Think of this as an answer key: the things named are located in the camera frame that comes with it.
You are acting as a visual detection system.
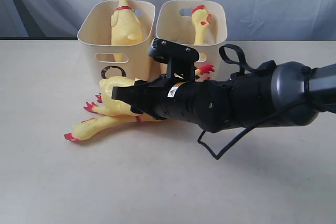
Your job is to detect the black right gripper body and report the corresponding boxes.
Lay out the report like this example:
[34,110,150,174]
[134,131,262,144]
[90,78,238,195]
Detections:
[131,78,207,122]

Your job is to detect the headless yellow chicken body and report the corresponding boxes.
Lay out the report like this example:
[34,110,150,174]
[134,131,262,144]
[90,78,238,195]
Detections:
[83,76,139,116]

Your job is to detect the yellow rubber chicken front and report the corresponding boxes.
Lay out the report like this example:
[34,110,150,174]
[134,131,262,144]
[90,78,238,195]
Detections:
[110,0,143,46]

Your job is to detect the yellow rubber chicken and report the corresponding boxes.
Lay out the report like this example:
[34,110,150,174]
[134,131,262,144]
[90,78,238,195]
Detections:
[64,66,159,142]
[110,0,143,46]

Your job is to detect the detached yellow chicken head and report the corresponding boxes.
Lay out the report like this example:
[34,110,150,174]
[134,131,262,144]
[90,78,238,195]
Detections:
[191,5,212,45]

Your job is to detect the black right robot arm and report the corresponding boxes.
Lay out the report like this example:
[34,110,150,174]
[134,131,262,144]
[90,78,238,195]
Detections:
[111,62,335,133]

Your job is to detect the yellow rubber chicken rear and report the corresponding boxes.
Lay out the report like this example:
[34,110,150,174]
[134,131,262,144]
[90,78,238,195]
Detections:
[64,66,159,142]

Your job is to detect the cream bin marked O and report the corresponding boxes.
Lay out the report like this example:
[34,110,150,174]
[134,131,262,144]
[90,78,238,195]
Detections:
[77,0,155,82]

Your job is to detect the cream bin marked X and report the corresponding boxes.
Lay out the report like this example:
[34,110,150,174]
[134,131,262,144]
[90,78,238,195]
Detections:
[156,0,228,81]

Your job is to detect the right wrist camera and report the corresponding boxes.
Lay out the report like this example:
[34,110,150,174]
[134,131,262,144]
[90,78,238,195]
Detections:
[148,38,199,81]

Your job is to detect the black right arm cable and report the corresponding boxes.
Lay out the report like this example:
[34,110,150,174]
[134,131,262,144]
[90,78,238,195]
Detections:
[197,44,287,161]

